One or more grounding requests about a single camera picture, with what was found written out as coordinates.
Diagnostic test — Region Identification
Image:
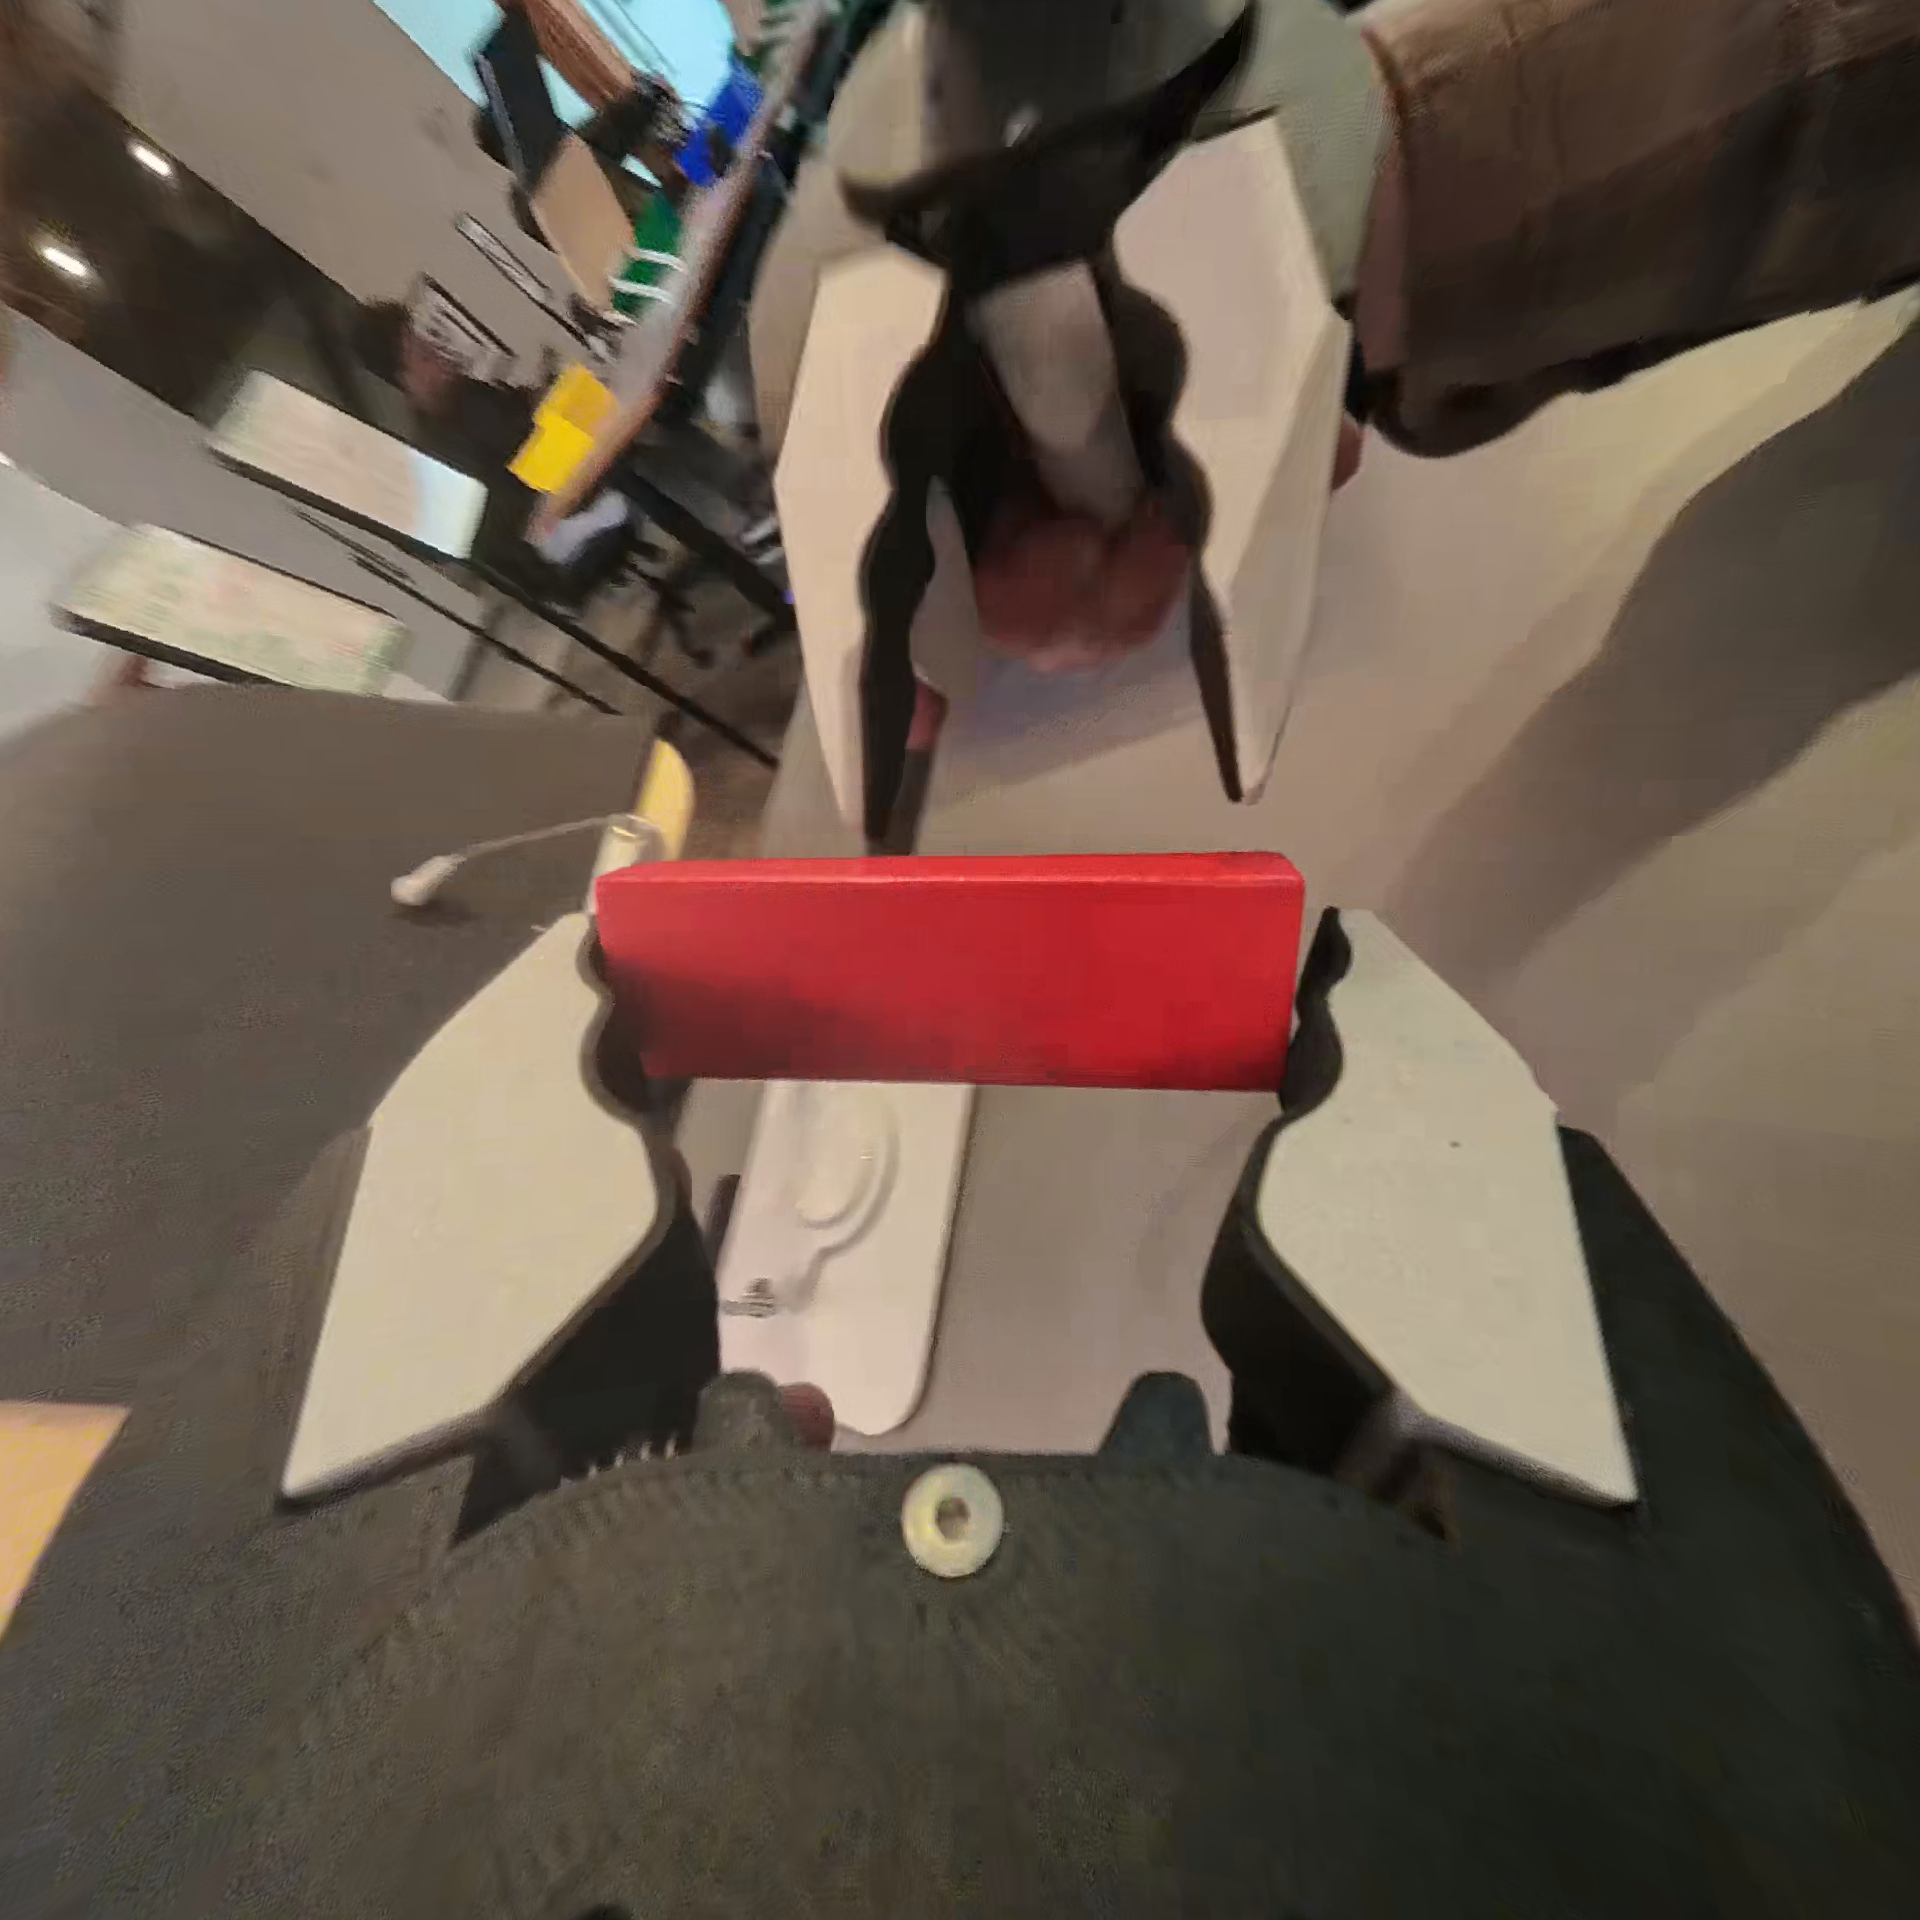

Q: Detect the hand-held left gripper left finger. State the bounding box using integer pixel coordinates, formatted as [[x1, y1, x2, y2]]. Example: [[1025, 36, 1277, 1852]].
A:
[[278, 917, 723, 1502]]

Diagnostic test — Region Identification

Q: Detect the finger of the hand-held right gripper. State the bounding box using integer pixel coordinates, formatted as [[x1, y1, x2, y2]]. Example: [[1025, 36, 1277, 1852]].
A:
[[774, 235, 981, 854], [1096, 113, 1357, 807]]

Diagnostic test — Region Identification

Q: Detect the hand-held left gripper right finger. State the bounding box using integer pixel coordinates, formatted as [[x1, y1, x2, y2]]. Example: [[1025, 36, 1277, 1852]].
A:
[[1201, 909, 1643, 1509]]

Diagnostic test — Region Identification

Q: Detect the long red rectangular bar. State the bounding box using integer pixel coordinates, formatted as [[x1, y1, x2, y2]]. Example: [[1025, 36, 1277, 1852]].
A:
[[592, 852, 1310, 1095]]

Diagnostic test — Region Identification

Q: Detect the person's right hand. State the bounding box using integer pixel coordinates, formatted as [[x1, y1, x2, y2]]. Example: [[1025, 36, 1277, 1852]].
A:
[[908, 416, 1370, 745]]

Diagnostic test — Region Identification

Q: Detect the yellow plastic bin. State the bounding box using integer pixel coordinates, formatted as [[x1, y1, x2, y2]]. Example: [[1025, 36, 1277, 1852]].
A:
[[508, 364, 620, 500]]

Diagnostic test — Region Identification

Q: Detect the black backdrop board stand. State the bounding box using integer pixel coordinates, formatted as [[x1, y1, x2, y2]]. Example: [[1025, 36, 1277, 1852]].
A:
[[0, 686, 701, 1637]]

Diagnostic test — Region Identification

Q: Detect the whiteboard easel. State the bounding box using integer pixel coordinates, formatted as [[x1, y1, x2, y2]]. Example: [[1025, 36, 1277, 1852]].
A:
[[54, 526, 410, 701], [205, 369, 492, 567]]

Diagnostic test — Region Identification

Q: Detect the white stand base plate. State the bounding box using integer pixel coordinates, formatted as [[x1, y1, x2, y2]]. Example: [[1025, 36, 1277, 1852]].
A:
[[712, 1080, 981, 1439]]

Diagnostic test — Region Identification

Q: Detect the thin white wire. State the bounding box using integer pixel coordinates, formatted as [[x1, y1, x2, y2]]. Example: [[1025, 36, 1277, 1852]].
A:
[[392, 812, 665, 912]]

